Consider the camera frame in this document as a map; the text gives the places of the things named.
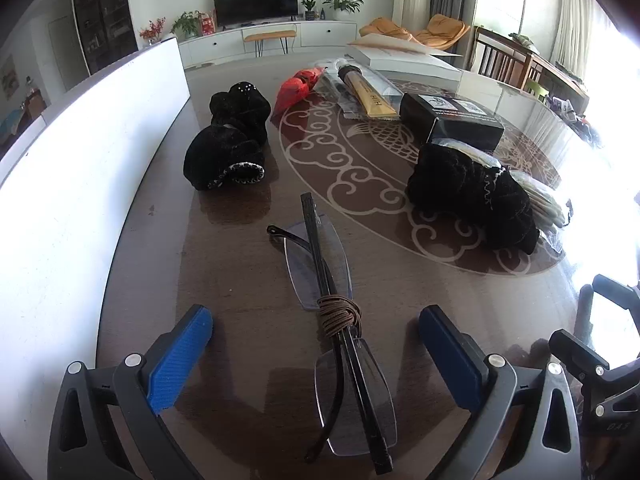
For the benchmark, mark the framed wall picture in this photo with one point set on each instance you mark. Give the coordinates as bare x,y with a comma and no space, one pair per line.
8,77

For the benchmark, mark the white storage box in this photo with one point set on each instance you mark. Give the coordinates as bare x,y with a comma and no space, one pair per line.
85,160

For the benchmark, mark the rimless eyeglasses with black temples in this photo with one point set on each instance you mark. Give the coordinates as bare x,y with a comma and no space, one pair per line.
327,270

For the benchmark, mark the white television cabinet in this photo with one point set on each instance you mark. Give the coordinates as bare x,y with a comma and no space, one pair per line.
320,34

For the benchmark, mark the wooden sideboard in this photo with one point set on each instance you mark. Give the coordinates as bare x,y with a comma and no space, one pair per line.
555,72

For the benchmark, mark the bushy green potted plant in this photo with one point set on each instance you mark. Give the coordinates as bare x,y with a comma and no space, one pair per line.
186,24

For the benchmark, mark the large black velvet cloth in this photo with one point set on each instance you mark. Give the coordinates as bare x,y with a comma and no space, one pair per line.
465,185

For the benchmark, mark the white flat box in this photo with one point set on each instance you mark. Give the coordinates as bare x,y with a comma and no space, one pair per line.
415,64

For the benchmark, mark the dark glass display cabinet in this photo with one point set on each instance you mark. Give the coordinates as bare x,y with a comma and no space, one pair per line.
102,15

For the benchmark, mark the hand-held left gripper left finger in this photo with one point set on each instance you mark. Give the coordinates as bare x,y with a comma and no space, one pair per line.
176,355

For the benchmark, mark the black velvet hat white stitching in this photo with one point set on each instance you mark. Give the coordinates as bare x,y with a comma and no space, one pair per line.
220,157

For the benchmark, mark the beige tube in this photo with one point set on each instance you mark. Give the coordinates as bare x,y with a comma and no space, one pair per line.
372,95

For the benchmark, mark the dark wooden chair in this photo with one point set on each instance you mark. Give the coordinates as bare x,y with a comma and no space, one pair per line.
500,60

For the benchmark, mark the red foil packet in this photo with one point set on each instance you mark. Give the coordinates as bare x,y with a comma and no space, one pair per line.
295,90

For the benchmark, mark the black television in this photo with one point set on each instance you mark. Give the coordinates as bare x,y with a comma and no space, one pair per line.
255,1

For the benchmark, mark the black velvet hat with studs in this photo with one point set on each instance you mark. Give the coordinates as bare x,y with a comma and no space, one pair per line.
240,107

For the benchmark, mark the phone case in clear bag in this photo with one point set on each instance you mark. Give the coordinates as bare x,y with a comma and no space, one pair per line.
334,91

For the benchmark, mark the orange lounge chair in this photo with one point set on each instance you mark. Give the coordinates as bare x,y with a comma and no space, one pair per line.
440,29

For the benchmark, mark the wooden stool with metal legs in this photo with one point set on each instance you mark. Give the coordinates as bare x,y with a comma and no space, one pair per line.
269,35

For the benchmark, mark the black box with white pictures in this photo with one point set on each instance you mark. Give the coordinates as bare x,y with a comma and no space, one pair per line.
450,112

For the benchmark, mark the sheer window curtain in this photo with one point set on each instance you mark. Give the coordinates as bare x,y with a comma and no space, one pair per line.
575,15

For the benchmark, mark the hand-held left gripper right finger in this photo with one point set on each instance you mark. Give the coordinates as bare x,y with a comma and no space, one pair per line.
450,360

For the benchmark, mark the large green potted plant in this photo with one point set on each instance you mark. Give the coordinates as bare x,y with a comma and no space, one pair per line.
342,2

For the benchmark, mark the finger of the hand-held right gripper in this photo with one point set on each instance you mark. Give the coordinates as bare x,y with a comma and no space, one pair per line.
617,292
580,355

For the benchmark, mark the red gift box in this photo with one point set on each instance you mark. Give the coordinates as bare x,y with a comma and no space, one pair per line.
207,25

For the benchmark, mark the small green potted plant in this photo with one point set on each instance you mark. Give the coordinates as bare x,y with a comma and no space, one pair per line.
309,9

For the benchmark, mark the red flowers in vase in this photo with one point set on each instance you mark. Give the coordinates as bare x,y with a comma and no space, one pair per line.
152,31

